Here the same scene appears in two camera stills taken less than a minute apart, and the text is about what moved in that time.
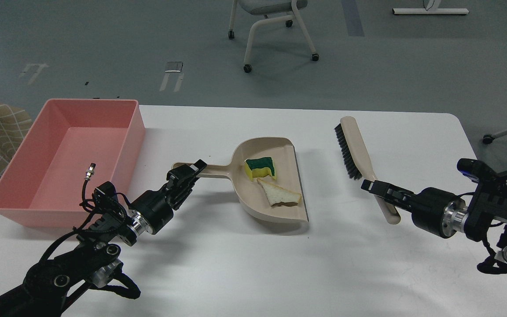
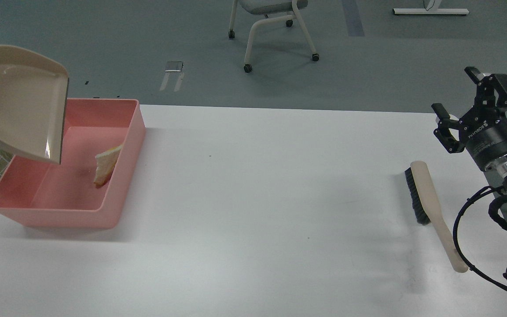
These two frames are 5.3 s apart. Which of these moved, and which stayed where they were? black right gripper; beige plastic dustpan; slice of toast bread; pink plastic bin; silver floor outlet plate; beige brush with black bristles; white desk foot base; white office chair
Moved: beige plastic dustpan; black right gripper; beige brush with black bristles; slice of toast bread
Stayed: silver floor outlet plate; white office chair; white desk foot base; pink plastic bin
